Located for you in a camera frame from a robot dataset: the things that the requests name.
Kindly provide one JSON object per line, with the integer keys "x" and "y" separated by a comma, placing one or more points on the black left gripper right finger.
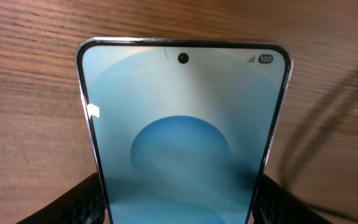
{"x": 275, "y": 205}

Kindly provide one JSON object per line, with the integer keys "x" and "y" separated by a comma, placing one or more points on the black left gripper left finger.
{"x": 83, "y": 204}

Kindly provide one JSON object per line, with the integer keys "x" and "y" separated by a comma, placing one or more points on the Galaxy S25 smartphone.
{"x": 181, "y": 130}

